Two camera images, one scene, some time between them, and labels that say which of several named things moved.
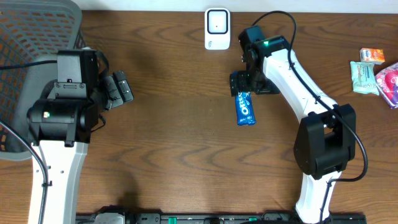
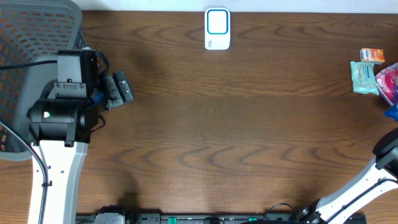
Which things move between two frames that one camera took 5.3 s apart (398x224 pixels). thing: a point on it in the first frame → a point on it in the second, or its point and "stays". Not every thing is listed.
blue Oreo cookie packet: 245,114 → 392,112
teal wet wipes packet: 363,78 stays
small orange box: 375,55 stays
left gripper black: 109,91 stays
